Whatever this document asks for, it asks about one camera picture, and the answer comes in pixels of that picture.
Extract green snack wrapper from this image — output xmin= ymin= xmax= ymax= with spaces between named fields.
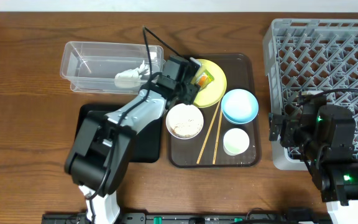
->
xmin=195 ymin=70 xmax=214 ymax=90

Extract yellow plate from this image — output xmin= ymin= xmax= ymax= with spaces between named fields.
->
xmin=193 ymin=59 xmax=227 ymax=108

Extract white bowl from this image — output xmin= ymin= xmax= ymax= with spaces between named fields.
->
xmin=166 ymin=103 xmax=204 ymax=140

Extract light blue bowl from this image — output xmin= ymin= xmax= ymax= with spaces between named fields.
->
xmin=221 ymin=89 xmax=259 ymax=124

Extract white cup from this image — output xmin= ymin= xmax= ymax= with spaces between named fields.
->
xmin=223 ymin=128 xmax=250 ymax=156

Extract white tissue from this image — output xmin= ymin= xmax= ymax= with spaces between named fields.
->
xmin=114 ymin=60 xmax=150 ymax=88

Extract wooden chopstick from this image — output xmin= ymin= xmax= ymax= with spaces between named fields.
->
xmin=196 ymin=100 xmax=221 ymax=164
xmin=213 ymin=108 xmax=223 ymax=165

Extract rice food scraps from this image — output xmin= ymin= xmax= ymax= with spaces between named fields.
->
xmin=171 ymin=119 xmax=203 ymax=139

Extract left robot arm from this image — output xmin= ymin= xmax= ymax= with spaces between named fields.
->
xmin=64 ymin=55 xmax=202 ymax=223

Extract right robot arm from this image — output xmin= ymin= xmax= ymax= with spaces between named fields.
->
xmin=268 ymin=104 xmax=358 ymax=223

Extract grey dishwasher rack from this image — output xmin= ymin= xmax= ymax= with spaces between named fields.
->
xmin=263 ymin=19 xmax=358 ymax=170

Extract clear plastic waste bin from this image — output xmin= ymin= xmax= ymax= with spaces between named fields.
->
xmin=60 ymin=41 xmax=165 ymax=95

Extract brown serving tray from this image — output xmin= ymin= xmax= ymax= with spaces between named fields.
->
xmin=167 ymin=54 xmax=262 ymax=168

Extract black plastic tray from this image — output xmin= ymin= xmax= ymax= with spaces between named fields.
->
xmin=75 ymin=103 xmax=163 ymax=163

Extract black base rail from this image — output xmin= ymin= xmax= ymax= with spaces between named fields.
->
xmin=41 ymin=212 xmax=332 ymax=224

